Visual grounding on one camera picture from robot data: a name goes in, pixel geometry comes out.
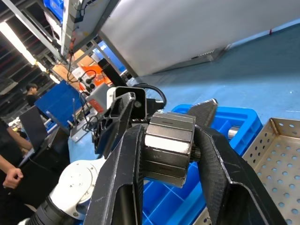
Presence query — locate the silver metal motor rotor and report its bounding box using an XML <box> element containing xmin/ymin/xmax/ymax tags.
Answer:
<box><xmin>143</xmin><ymin>112</ymin><xmax>202</xmax><ymax>188</ymax></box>
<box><xmin>227</xmin><ymin>126</ymin><xmax>241</xmax><ymax>139</ymax></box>

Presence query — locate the black rectangular bar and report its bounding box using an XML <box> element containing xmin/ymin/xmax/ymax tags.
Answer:
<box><xmin>97</xmin><ymin>58</ymin><xmax>127</xmax><ymax>88</ymax></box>

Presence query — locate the long ceiling light strip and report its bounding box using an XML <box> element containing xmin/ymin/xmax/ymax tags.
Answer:
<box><xmin>0</xmin><ymin>21</ymin><xmax>61</xmax><ymax>85</ymax></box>

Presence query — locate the bystander bare hand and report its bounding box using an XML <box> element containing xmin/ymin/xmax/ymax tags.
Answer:
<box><xmin>2</xmin><ymin>166</ymin><xmax>24</xmax><ymax>189</ymax></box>

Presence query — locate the person in black shirt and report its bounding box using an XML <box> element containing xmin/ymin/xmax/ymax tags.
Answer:
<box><xmin>0</xmin><ymin>118</ymin><xmax>32</xmax><ymax>225</ymax></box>
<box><xmin>25</xmin><ymin>83</ymin><xmax>39</xmax><ymax>113</ymax></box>

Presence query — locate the large white panel board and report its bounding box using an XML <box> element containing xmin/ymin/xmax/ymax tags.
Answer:
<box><xmin>99</xmin><ymin>0</ymin><xmax>300</xmax><ymax>77</ymax></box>

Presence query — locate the grey box with red label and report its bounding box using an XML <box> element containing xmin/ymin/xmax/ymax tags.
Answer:
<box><xmin>85</xmin><ymin>83</ymin><xmax>111</xmax><ymax>115</ymax></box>

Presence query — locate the orange power strip with plugs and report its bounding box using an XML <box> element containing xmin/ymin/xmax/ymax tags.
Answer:
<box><xmin>79</xmin><ymin>64</ymin><xmax>112</xmax><ymax>91</ymax></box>

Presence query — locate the blue compartment tray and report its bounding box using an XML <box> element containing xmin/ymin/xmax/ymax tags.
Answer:
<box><xmin>140</xmin><ymin>104</ymin><xmax>263</xmax><ymax>225</ymax></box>

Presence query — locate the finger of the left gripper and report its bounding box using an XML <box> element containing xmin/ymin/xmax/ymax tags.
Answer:
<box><xmin>103</xmin><ymin>92</ymin><xmax>137</xmax><ymax>160</ymax></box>
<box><xmin>93</xmin><ymin>110</ymin><xmax>125</xmax><ymax>155</ymax></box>

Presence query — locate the perforated metal tray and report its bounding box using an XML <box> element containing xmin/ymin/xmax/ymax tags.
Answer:
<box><xmin>198</xmin><ymin>118</ymin><xmax>300</xmax><ymax>225</ymax></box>

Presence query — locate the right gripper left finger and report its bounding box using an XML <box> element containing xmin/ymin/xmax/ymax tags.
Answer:
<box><xmin>83</xmin><ymin>123</ymin><xmax>145</xmax><ymax>225</ymax></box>

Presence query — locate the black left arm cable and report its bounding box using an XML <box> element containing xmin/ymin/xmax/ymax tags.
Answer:
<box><xmin>137</xmin><ymin>83</ymin><xmax>167</xmax><ymax>111</ymax></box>

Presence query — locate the grey metal shelf rack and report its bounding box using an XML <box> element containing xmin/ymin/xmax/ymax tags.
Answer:
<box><xmin>0</xmin><ymin>0</ymin><xmax>122</xmax><ymax>68</ymax></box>

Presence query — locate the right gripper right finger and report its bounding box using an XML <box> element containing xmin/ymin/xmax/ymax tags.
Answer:
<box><xmin>187</xmin><ymin>97</ymin><xmax>288</xmax><ymax>225</ymax></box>

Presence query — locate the dark laptop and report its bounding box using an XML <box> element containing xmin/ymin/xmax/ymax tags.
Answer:
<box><xmin>18</xmin><ymin>106</ymin><xmax>47</xmax><ymax>153</ymax></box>

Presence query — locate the blue plastic bin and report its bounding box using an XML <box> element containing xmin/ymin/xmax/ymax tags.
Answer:
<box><xmin>43</xmin><ymin>0</ymin><xmax>65</xmax><ymax>26</ymax></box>

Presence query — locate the blue panel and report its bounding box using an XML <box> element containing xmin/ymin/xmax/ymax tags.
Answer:
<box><xmin>34</xmin><ymin>79</ymin><xmax>86</xmax><ymax>127</ymax></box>

